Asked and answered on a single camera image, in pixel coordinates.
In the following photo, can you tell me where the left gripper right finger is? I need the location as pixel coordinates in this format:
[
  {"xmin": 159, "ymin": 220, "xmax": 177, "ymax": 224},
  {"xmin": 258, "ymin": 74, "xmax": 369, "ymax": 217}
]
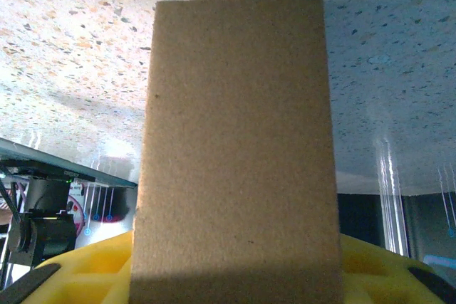
[{"xmin": 338, "ymin": 234, "xmax": 456, "ymax": 304}]

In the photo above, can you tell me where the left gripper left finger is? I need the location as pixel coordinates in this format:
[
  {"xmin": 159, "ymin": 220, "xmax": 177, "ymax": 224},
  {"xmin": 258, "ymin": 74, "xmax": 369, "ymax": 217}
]
[{"xmin": 0, "ymin": 231, "xmax": 135, "ymax": 304}]

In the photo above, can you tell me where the brown cardboard paper box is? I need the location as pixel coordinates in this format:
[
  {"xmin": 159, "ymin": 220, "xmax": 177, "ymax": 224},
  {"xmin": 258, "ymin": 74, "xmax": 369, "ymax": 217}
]
[{"xmin": 128, "ymin": 0, "xmax": 345, "ymax": 304}]

